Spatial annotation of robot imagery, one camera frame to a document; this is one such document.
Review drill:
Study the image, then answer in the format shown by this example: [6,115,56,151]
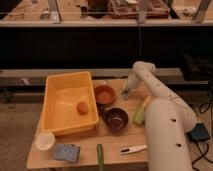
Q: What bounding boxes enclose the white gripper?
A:
[121,73,141,100]

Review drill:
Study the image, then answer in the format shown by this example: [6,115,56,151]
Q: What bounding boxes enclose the yellow plastic tub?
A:
[41,71,99,136]

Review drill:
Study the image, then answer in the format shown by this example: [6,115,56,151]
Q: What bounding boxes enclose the blue foot pedal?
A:
[187,123,210,142]

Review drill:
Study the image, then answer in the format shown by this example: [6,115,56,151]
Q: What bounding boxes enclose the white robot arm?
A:
[121,61,197,171]

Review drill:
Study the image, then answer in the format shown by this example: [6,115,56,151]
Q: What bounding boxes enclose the green handled utensil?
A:
[97,144,104,171]

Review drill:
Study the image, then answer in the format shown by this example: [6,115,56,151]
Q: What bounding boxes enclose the white cup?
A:
[35,132,56,151]

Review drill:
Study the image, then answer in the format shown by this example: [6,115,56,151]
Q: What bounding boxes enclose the dark purple bowl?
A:
[103,108,129,132]

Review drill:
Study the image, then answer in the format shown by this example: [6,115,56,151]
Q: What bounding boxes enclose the black cables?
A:
[189,99,213,171]

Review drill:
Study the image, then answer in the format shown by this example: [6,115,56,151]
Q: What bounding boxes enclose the green yellow corn toy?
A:
[133,96,153,125]

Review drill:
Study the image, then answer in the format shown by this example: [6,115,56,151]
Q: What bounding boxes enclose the background wooden workbench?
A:
[0,0,213,27]

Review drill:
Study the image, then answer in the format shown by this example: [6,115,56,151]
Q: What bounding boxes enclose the orange ball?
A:
[77,101,89,114]

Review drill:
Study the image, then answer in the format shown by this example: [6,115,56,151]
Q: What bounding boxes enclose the blue sponge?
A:
[53,144,80,163]

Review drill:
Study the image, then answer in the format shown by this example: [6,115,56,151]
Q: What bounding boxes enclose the orange ceramic bowl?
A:
[94,85,116,105]

